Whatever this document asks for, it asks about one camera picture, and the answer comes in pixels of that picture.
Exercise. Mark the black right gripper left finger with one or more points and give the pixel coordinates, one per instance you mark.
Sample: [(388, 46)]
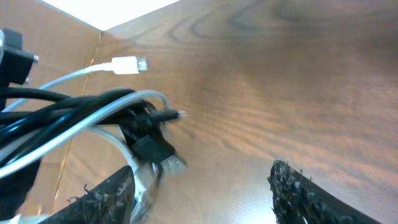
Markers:
[(109, 202)]

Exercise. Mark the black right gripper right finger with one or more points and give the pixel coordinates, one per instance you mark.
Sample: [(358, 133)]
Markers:
[(297, 199)]

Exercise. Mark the cardboard panel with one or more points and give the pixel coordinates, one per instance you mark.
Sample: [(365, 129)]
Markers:
[(58, 49)]

